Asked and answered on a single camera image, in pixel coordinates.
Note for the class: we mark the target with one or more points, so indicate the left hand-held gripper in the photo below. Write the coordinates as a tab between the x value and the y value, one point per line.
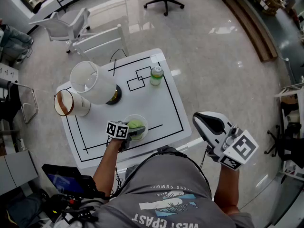
117	129

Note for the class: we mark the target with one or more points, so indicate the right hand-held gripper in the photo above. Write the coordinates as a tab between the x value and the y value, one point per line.
242	148

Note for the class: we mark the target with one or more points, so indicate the green cabbage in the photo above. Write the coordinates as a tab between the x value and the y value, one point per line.
135	123

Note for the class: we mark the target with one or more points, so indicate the clear glass bowl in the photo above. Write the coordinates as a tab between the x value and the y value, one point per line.
144	122

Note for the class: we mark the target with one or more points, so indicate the person's right forearm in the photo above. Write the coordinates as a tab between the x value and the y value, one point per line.
225	189

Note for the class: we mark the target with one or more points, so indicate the person's left forearm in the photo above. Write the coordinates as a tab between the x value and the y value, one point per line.
107	167

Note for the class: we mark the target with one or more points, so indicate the white table with black lines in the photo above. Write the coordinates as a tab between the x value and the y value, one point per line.
154	103

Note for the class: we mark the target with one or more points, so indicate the green drink bottle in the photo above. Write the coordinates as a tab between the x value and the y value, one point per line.
156	78

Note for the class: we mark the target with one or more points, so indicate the person's grey printed shirt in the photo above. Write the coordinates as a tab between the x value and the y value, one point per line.
166	179

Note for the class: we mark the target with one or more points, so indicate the table lamp with white shade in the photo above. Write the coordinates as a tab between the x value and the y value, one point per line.
99	87

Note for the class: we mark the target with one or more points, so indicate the black swivel chair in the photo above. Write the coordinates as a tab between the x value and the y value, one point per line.
289	146

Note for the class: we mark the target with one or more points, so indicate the black monitor with blue screen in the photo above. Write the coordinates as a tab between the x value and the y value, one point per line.
66	182

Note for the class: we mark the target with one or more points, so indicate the long brown wooden step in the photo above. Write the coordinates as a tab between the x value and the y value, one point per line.
249	27

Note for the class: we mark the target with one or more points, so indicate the black box with yellow sticker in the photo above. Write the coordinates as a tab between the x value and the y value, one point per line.
53	208

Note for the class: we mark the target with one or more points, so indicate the white power strip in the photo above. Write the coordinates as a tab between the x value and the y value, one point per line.
21	145

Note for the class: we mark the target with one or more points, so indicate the grey cabinet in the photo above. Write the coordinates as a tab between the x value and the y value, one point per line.
16	172

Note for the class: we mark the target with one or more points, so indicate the white mesh office chair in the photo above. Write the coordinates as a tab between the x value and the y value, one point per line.
71	20

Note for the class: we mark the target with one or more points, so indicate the metal chair with black jacket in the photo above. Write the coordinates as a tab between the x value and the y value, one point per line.
9	103

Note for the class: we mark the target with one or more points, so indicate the blue-grey cloth bundle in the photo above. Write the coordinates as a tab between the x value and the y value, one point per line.
23	210

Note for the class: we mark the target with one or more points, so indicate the white desk with drawers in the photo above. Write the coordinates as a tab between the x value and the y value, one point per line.
8	72

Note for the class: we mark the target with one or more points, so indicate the black camera rig mount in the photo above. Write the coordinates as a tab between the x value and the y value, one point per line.
76	212

